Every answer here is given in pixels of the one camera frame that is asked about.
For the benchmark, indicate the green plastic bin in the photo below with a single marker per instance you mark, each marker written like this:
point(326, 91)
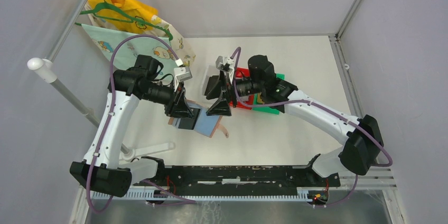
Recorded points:
point(263, 109)

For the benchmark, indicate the cream patterned cloth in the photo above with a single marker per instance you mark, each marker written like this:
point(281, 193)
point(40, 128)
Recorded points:
point(178, 44)

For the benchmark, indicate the yellow cards in green bin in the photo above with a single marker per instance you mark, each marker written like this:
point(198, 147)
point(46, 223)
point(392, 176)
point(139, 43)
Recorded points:
point(259, 100)

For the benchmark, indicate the red plastic bin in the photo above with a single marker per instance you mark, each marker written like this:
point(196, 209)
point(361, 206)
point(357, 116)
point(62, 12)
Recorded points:
point(244, 89)

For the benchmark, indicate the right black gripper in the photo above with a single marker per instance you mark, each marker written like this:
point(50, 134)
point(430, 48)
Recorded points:
point(222, 84)

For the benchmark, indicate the tan leather card holder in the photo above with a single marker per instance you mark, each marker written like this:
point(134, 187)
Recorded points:
point(206, 125)

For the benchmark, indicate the white cable duct strip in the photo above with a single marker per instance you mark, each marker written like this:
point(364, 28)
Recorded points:
point(149, 195)

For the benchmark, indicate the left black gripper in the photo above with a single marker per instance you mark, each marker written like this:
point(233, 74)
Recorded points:
point(179, 109)

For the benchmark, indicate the white plastic bin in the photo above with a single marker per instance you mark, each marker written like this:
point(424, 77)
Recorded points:
point(210, 71)

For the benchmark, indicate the yellow garment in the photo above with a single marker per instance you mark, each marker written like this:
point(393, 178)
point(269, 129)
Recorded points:
point(133, 8)

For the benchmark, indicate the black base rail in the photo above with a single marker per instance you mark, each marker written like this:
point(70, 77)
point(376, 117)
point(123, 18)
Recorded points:
point(241, 180)

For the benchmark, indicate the black credit card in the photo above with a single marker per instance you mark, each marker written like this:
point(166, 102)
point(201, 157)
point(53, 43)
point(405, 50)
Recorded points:
point(189, 123)

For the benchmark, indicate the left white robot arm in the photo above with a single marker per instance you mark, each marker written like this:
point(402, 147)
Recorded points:
point(100, 169)

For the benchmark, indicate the green clothes hanger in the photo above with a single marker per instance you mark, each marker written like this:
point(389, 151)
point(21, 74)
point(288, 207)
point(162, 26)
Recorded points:
point(128, 19)

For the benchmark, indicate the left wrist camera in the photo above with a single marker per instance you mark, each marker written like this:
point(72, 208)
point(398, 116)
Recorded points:
point(182, 73)

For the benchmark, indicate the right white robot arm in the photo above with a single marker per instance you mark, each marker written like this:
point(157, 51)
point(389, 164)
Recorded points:
point(360, 138)

